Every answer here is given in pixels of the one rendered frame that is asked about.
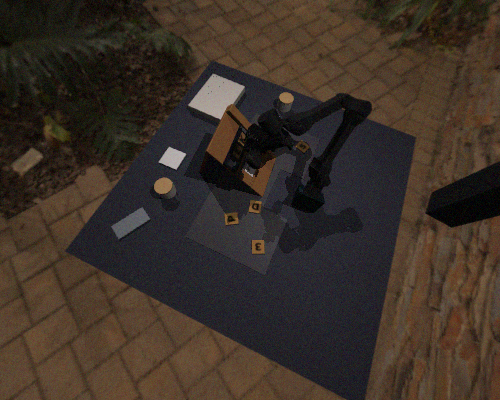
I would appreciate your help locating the brown wooden board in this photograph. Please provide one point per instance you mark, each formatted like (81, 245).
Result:
(223, 143)

